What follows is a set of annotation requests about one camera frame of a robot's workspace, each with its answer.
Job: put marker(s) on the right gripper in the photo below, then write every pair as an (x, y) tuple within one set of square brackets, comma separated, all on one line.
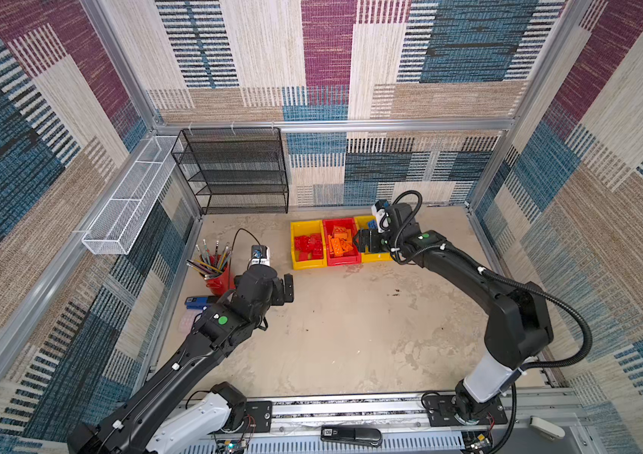
[(365, 241)]

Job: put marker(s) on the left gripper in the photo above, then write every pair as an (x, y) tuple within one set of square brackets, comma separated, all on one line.
[(280, 296)]

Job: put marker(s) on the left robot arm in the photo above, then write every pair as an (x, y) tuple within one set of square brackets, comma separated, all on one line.
[(215, 333)]

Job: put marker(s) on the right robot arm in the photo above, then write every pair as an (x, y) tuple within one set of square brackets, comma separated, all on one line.
[(518, 324)]

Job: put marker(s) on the right yellow plastic bin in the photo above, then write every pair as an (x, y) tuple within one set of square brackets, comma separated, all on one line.
[(368, 222)]

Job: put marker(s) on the yellow plastic bin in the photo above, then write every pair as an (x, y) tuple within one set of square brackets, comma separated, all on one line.
[(304, 228), (368, 222)]

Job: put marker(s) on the red plastic bin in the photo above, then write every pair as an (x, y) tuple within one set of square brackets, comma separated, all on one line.
[(327, 226)]

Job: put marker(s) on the red metal pencil cup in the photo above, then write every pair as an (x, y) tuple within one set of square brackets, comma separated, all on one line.
[(213, 265)]

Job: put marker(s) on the left yellow plastic bin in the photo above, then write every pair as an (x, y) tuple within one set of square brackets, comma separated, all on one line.
[(304, 228)]

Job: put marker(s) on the blue stapler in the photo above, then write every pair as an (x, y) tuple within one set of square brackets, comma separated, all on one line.
[(200, 302)]

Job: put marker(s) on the pink calculator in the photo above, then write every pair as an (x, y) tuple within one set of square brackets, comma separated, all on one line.
[(187, 321)]

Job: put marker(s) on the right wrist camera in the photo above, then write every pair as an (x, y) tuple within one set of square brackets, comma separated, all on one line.
[(381, 215)]

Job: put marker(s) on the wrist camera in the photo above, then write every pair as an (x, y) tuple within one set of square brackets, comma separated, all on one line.
[(381, 215), (259, 256)]

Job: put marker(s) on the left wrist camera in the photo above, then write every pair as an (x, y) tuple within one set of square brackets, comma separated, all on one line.
[(259, 256)]

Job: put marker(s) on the black wire mesh shelf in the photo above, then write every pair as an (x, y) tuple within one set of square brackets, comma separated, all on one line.
[(234, 171)]

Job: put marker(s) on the black remote on rail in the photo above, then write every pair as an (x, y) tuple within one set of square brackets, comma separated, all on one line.
[(352, 435)]

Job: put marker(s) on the white wire wall basket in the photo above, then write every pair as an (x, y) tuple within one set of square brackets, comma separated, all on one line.
[(118, 225)]

